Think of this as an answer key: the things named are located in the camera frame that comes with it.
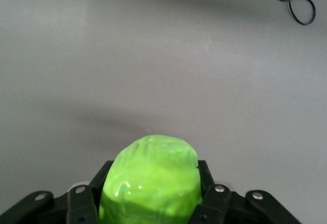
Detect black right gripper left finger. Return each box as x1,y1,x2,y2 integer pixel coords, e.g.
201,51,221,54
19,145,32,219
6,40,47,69
0,160,114,224

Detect thin black loose cable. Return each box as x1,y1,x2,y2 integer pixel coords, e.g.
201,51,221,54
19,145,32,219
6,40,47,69
216,0,316,26

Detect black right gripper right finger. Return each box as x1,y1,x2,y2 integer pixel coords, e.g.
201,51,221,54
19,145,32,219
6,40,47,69
189,160,302,224

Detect green toy apple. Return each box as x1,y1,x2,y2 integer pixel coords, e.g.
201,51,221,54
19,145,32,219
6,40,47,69
98,134,203,224

